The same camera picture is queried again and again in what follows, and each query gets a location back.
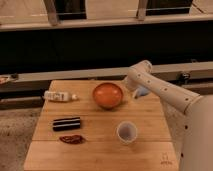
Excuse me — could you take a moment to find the orange ceramic bowl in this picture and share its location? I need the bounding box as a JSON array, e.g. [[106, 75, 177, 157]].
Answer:
[[92, 82, 123, 110]]

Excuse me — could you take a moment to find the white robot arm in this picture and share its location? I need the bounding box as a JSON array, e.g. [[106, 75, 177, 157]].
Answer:
[[124, 60, 213, 171]]

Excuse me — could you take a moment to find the blue sponge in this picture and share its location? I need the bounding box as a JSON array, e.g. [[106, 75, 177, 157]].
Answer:
[[133, 87, 150, 99]]

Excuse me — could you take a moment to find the white plastic bottle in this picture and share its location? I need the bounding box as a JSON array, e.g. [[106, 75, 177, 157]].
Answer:
[[44, 91, 78, 102]]

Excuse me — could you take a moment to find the translucent plastic cup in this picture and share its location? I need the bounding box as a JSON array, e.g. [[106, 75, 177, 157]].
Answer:
[[116, 121, 138, 145]]

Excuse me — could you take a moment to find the black white striped box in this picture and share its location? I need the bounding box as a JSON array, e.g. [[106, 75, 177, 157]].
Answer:
[[52, 117, 81, 131]]

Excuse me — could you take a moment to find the dark red chili pepper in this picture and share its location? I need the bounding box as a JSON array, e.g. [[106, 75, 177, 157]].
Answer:
[[59, 135, 85, 144]]

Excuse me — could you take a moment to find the wooden table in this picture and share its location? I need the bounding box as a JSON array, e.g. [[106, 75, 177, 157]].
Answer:
[[24, 80, 178, 171]]

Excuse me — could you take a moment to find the grey metal rail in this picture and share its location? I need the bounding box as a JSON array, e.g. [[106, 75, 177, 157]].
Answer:
[[0, 61, 213, 93]]

